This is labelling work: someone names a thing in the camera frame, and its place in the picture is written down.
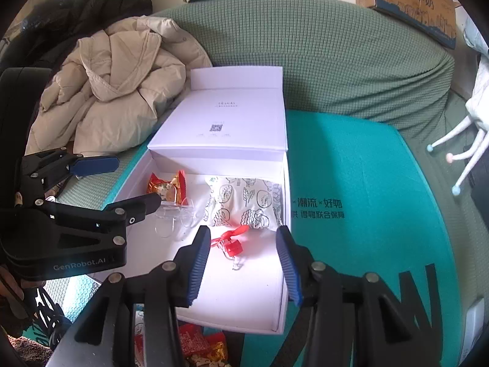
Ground red figure snack packet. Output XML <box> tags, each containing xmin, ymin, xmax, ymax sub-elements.
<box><xmin>147</xmin><ymin>171</ymin><xmax>186</xmax><ymax>205</ymax></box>

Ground green sofa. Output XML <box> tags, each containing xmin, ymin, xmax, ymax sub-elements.
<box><xmin>149</xmin><ymin>0</ymin><xmax>489</xmax><ymax>367</ymax></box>

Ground white cardboard box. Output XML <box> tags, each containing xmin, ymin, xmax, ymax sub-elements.
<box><xmin>101</xmin><ymin>66</ymin><xmax>289</xmax><ymax>334</ymax></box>

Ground person's left hand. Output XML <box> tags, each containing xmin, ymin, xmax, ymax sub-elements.
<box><xmin>0</xmin><ymin>265</ymin><xmax>25</xmax><ymax>302</ymax></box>

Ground dark grey cloth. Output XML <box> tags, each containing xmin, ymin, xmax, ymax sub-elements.
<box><xmin>462</xmin><ymin>143</ymin><xmax>489</xmax><ymax>215</ymax></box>

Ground white plush toy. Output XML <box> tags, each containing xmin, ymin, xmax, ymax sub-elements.
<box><xmin>426</xmin><ymin>55</ymin><xmax>489</xmax><ymax>197</ymax></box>

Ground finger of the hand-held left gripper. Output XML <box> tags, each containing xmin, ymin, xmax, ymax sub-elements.
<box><xmin>38</xmin><ymin>192</ymin><xmax>163</xmax><ymax>235</ymax></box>
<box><xmin>21</xmin><ymin>148</ymin><xmax>120</xmax><ymax>185</ymax></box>

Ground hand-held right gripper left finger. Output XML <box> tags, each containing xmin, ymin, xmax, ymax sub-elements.
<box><xmin>51</xmin><ymin>225</ymin><xmax>212</xmax><ymax>367</ymax></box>

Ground beige down jacket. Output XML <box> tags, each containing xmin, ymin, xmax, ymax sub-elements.
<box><xmin>25</xmin><ymin>15</ymin><xmax>212</xmax><ymax>157</ymax></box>

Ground small red fan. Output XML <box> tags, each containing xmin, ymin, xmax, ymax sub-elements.
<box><xmin>211</xmin><ymin>225</ymin><xmax>251</xmax><ymax>270</ymax></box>

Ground teal bubble mailer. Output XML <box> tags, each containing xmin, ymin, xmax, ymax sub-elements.
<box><xmin>27</xmin><ymin>111</ymin><xmax>465</xmax><ymax>367</ymax></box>

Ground light blue jacket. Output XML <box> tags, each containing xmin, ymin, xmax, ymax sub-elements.
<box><xmin>462</xmin><ymin>27</ymin><xmax>489</xmax><ymax>56</ymax></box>

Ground red gold snack packet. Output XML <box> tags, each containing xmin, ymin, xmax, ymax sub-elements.
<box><xmin>189</xmin><ymin>332</ymin><xmax>229</xmax><ymax>367</ymax></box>

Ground printed cardboard box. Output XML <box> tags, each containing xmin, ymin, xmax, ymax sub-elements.
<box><xmin>353</xmin><ymin>0</ymin><xmax>459</xmax><ymax>50</ymax></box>

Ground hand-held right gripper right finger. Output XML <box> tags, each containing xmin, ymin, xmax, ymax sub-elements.
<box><xmin>269</xmin><ymin>225</ymin><xmax>465</xmax><ymax>367</ymax></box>

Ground black clothing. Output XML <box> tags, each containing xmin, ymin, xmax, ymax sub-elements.
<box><xmin>0</xmin><ymin>0</ymin><xmax>153</xmax><ymax>96</ymax></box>

